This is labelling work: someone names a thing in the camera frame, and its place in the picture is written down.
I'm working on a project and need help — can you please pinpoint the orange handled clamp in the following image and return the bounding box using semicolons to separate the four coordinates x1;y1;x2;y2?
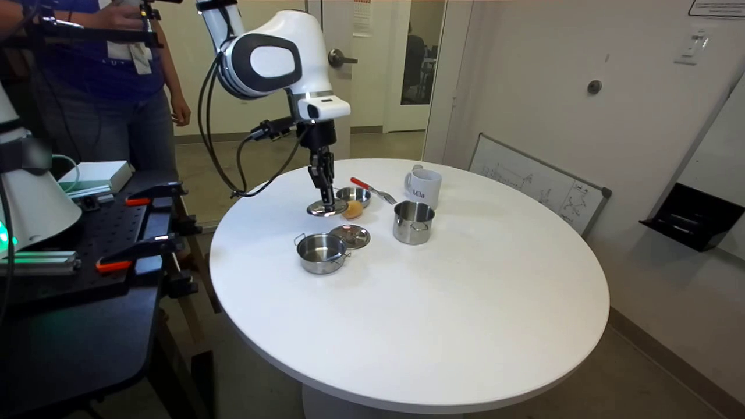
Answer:
80;181;188;211
93;231;185;276

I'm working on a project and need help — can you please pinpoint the white mug with print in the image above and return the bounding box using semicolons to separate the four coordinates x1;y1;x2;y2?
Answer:
404;162;445;209

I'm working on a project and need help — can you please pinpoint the green and white box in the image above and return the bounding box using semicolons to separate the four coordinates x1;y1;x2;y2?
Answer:
57;157;137;199

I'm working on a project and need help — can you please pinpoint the black cart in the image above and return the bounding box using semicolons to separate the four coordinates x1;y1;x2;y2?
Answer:
0;181;222;419

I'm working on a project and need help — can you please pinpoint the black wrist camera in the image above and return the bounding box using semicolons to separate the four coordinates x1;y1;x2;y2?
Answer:
246;114;301;145

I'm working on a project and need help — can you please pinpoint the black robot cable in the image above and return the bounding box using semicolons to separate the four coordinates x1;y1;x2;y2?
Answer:
195;58;313;199

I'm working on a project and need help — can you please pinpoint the framed wall sign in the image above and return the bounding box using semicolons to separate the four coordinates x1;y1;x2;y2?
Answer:
686;0;745;20

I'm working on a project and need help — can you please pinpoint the silver lid with knob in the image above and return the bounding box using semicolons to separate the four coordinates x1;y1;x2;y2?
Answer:
306;197;344;218
329;220;373;254

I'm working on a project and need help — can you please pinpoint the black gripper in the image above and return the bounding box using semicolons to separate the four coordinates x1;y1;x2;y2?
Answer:
296;119;340;213

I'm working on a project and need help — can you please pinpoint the silver pot with wire handles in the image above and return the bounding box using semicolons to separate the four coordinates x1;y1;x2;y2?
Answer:
294;231;350;276

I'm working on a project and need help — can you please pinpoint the white wall switch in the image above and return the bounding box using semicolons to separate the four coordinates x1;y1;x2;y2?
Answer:
672;28;711;67

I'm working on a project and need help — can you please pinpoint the whiteboard with aluminium frame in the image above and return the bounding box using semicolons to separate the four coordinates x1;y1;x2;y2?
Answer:
468;132;615;238

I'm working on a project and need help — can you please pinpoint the person bare hand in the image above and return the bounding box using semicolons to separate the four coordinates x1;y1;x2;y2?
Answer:
170;90;193;128

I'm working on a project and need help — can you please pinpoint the fork with red handle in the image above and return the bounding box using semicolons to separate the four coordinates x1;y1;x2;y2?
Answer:
347;174;399;206

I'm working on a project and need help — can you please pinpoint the black wall tray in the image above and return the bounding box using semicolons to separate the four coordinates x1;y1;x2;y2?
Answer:
639;181;745;254

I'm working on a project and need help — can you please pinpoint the small silver saucepan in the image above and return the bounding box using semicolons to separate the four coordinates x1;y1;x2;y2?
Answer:
335;184;374;209

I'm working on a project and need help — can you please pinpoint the metal door handle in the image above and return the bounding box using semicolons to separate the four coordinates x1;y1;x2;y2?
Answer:
326;47;362;69

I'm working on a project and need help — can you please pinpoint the tall silver pot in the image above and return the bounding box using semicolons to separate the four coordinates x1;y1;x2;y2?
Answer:
391;197;438;246

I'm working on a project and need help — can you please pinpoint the person in purple shirt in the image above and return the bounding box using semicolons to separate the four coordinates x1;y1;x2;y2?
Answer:
0;0;193;184

